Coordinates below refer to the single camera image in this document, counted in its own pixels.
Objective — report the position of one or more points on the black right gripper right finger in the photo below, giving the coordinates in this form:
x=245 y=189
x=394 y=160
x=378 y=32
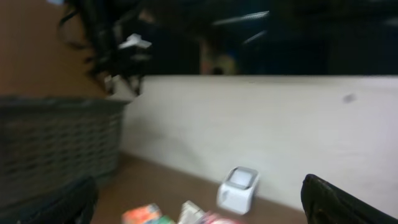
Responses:
x=324 y=203

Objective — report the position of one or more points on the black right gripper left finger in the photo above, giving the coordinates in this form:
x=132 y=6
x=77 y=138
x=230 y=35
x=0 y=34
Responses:
x=74 y=203

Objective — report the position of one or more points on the orange tissue pack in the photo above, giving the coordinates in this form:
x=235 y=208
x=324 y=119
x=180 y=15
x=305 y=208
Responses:
x=142 y=215

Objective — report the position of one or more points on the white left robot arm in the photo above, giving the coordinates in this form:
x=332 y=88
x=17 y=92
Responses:
x=49 y=51

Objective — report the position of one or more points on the white barcode scanner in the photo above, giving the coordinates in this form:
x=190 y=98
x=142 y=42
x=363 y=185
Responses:
x=237 y=191

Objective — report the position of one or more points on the dark grey plastic basket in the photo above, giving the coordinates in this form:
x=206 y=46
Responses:
x=49 y=142

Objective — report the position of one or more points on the small teal tissue pack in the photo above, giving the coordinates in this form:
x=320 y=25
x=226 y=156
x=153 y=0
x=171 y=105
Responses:
x=161 y=220

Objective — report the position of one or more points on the white cream tube gold cap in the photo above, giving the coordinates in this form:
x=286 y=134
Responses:
x=190 y=214

